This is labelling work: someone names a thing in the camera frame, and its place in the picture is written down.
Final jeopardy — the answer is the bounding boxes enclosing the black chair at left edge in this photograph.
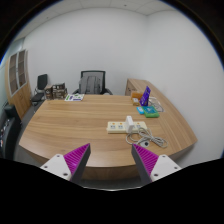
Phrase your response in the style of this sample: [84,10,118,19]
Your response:
[0,105,21,160]

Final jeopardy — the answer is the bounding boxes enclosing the green box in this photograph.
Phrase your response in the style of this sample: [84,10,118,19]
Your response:
[144,112,160,118]

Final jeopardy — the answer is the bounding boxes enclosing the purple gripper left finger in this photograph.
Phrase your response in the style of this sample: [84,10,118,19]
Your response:
[41,144,91,183]

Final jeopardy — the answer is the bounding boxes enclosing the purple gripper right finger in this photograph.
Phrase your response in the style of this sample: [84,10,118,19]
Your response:
[131,144,181,184]

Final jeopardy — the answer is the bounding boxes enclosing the black side chair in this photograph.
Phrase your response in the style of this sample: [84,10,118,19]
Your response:
[31,74,48,106]

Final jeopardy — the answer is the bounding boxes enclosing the black mesh office chair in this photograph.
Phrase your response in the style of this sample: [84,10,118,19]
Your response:
[74,70,112,95]

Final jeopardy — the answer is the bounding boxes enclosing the brown cardboard boxes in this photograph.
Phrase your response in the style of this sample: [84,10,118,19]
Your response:
[44,83,67,100]

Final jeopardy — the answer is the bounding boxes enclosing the orange box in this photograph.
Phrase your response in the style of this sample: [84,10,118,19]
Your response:
[131,91,143,100]

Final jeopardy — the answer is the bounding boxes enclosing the blue small box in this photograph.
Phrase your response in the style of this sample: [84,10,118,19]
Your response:
[136,107,144,115]

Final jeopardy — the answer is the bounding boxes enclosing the white power strip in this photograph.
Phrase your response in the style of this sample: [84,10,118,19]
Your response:
[106,122,147,134]

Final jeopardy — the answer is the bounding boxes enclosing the white charger adapter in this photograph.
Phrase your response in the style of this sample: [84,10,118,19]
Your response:
[125,116,134,133]

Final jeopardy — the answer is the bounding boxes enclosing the white charger cable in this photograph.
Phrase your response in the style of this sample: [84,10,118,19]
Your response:
[125,127,169,149]

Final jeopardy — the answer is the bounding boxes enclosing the wooden cabinet with glass doors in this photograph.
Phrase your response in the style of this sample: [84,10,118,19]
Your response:
[5,50,31,118]

